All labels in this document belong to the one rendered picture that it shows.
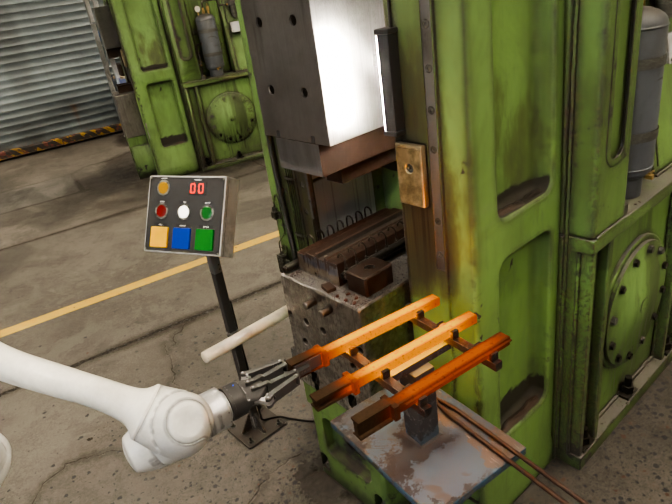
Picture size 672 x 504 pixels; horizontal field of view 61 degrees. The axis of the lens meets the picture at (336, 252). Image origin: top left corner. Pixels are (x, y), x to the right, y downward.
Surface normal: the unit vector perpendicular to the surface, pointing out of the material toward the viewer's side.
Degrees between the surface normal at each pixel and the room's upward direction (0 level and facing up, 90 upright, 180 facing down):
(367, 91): 90
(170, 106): 90
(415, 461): 0
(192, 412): 57
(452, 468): 0
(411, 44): 90
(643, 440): 0
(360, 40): 90
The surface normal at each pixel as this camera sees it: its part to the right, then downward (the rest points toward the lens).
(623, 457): -0.14, -0.89
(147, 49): 0.40, 0.34
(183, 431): 0.51, -0.34
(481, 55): 0.66, 0.23
